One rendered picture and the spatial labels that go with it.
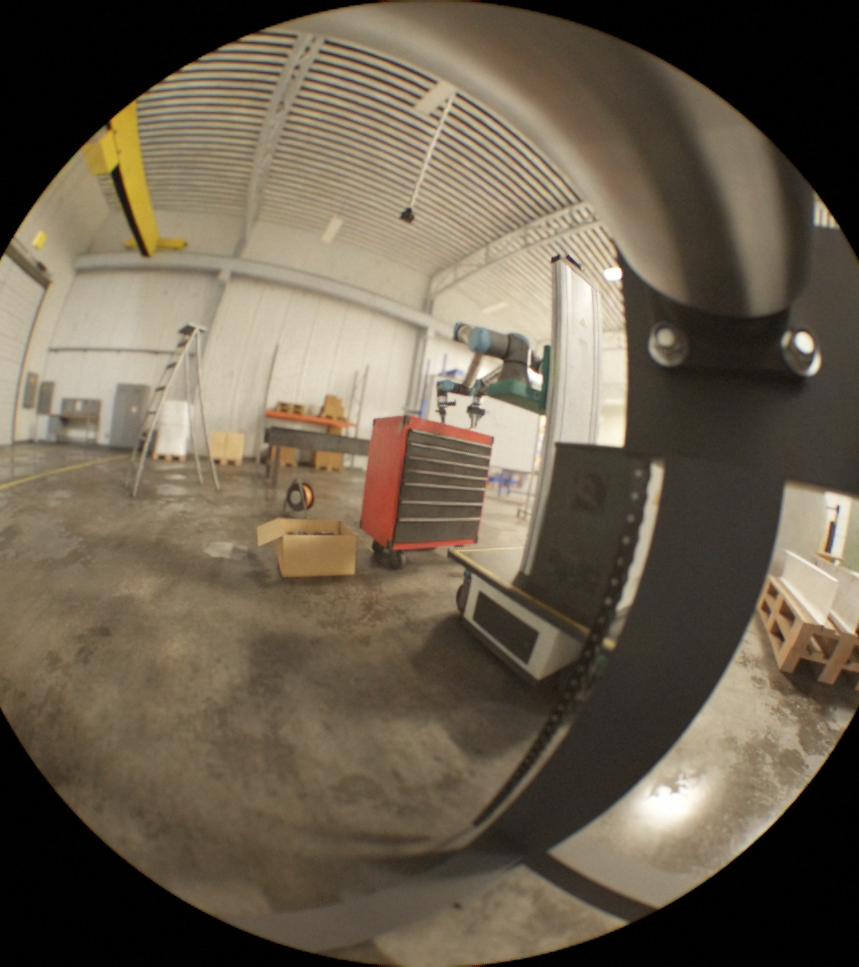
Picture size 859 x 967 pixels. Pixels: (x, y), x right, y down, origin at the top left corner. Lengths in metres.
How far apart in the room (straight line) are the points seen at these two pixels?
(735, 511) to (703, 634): 0.07
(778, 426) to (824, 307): 0.10
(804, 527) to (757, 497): 3.42
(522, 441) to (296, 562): 3.85
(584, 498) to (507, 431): 3.71
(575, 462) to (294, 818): 1.18
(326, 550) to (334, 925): 1.54
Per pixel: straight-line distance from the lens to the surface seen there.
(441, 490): 1.79
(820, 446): 0.22
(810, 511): 3.60
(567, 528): 0.94
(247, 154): 10.46
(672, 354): 0.20
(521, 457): 4.65
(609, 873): 0.45
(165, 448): 7.56
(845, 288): 0.29
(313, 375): 9.77
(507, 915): 0.76
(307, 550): 1.59
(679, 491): 0.17
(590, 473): 0.90
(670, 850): 0.96
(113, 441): 9.99
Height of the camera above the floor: 0.72
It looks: 5 degrees down
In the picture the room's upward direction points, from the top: 8 degrees clockwise
